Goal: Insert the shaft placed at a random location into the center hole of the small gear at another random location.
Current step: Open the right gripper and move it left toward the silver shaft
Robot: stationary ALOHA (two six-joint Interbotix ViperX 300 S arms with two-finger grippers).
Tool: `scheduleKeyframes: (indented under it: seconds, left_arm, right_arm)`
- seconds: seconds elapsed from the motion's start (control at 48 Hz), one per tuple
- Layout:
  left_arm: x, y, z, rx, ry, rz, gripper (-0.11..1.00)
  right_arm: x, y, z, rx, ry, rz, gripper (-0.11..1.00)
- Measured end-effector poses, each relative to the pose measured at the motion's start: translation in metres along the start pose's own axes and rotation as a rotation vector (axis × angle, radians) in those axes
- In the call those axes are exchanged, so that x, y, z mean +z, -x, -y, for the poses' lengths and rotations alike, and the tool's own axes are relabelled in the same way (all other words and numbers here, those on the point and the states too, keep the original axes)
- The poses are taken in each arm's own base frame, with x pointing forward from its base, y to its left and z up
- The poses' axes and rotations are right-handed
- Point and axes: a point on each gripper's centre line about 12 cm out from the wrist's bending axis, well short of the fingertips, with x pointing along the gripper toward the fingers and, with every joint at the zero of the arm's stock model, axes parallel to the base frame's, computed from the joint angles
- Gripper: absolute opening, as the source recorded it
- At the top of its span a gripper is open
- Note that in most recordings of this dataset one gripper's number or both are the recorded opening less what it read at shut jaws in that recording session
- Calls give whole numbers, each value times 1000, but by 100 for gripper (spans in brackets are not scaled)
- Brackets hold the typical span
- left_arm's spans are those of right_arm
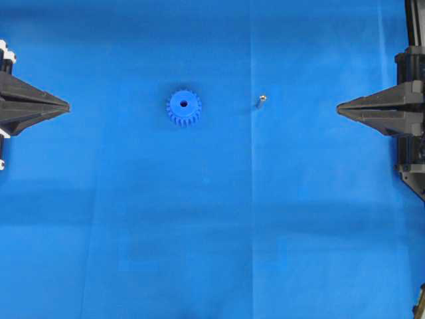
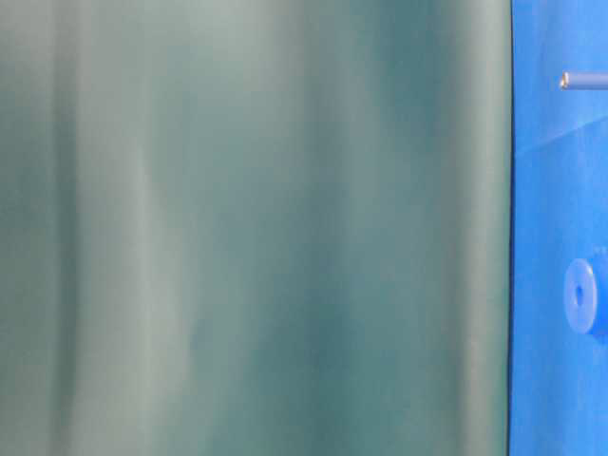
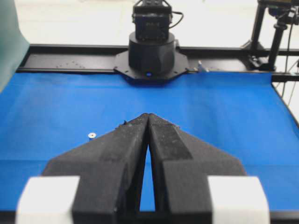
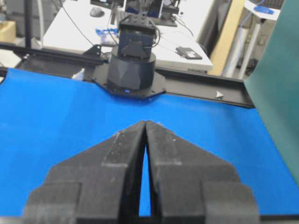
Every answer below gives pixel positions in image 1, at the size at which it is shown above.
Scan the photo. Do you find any black aluminium frame post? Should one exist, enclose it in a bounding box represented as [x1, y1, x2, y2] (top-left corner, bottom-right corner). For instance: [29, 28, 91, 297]
[404, 0, 425, 47]

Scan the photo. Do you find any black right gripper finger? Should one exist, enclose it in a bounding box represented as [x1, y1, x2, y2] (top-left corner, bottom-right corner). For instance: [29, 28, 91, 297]
[337, 80, 424, 114]
[337, 108, 424, 136]

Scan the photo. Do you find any blue table mat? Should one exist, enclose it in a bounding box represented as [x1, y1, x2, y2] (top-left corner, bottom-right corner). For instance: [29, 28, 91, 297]
[1, 1, 424, 318]

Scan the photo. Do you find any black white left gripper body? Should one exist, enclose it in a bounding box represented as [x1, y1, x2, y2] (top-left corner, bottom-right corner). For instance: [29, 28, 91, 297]
[0, 39, 17, 171]

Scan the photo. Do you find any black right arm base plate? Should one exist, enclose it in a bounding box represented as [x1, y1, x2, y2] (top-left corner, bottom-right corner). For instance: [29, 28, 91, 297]
[395, 163, 425, 201]

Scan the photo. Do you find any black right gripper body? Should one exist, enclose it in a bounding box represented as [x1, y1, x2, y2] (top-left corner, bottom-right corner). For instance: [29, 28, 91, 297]
[393, 46, 425, 200]

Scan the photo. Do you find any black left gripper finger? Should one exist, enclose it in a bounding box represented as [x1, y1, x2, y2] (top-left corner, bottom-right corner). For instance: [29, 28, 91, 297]
[1, 72, 70, 111]
[1, 101, 70, 136]

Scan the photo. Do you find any small blue plastic gear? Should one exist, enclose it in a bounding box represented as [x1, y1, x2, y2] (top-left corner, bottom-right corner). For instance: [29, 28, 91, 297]
[166, 88, 202, 128]

